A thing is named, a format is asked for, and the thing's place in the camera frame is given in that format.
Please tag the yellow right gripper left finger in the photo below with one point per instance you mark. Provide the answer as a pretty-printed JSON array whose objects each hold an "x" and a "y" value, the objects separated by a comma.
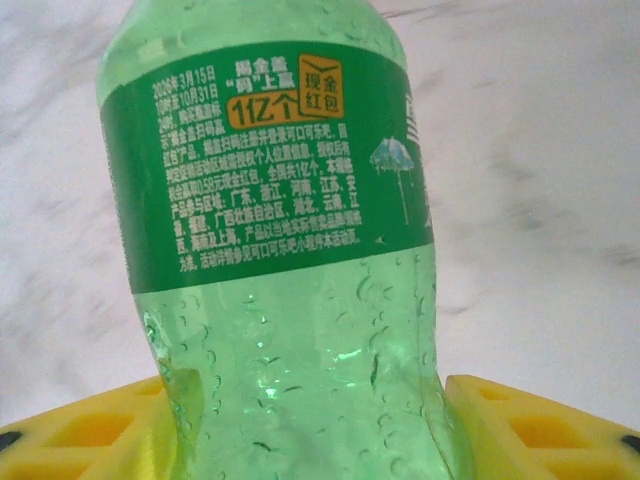
[{"x": 80, "y": 440}]

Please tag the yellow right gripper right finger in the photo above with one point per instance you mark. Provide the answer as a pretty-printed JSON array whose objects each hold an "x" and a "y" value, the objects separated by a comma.
[{"x": 550, "y": 440}]

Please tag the green soda bottle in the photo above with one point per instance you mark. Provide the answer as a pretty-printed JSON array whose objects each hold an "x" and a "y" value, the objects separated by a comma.
[{"x": 280, "y": 250}]

